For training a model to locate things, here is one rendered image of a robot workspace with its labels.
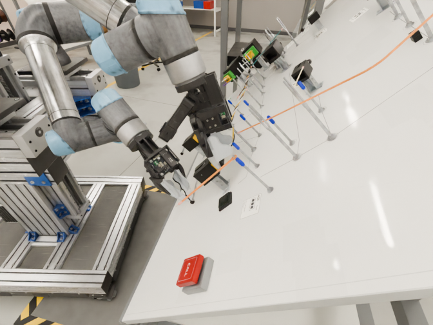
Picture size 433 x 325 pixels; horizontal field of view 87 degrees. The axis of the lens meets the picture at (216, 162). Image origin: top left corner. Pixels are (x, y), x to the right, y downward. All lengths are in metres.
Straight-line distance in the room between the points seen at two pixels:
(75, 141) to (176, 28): 0.42
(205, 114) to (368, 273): 0.36
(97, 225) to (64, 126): 1.11
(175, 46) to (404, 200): 0.40
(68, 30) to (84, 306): 1.44
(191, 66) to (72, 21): 0.55
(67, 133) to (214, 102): 0.42
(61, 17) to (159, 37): 0.52
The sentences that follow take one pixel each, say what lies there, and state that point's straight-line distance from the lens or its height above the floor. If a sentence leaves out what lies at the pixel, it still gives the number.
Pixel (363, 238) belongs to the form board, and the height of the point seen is 1.28.
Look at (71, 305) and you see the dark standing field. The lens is 1.80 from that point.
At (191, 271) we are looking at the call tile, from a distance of 0.45.
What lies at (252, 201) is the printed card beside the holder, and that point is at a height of 1.15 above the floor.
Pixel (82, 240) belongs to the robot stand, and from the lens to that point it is 1.73.
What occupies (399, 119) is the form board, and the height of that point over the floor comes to 1.35.
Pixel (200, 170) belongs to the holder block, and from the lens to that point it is 0.55.
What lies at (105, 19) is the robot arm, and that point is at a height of 1.43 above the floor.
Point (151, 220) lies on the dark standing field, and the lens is 1.92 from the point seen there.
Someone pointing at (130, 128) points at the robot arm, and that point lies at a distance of 0.61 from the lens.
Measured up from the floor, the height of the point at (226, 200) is 1.10.
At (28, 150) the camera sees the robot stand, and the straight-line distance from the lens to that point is 0.97.
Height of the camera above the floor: 1.51
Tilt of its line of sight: 41 degrees down
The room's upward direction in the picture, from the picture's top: straight up
